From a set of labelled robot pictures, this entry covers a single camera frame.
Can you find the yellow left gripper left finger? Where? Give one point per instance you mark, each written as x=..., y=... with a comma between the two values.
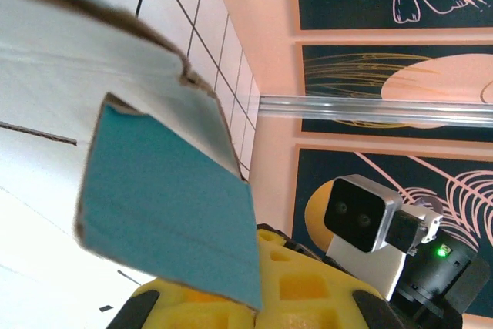
x=192, y=313

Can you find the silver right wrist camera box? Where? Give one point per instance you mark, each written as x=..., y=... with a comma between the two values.
x=354, y=213

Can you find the dark panel pink disc grasses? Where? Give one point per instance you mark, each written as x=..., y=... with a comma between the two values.
x=346, y=74

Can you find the blue and white cloth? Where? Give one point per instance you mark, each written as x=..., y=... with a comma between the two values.
x=165, y=198

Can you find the aluminium corner post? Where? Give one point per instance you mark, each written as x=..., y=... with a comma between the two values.
x=366, y=107

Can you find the dark panel orange oval fern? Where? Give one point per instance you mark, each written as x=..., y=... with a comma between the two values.
x=327, y=167

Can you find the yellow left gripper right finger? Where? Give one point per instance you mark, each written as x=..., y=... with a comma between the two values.
x=308, y=298

